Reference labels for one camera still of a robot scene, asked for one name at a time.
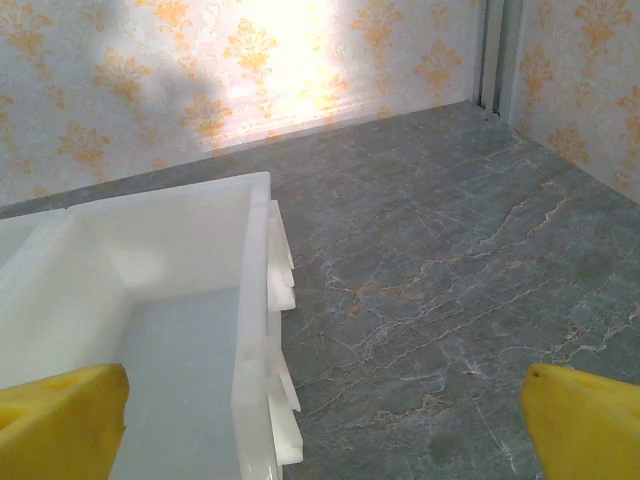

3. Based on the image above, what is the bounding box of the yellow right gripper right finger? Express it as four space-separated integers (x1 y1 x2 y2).
520 363 640 480

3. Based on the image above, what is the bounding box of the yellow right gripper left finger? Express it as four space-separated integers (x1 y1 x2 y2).
0 363 131 480

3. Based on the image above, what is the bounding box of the white plastic bin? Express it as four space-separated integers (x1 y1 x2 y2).
0 207 69 271
0 171 305 480

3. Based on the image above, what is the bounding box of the white metal frame post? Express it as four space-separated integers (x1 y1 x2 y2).
471 0 527 124

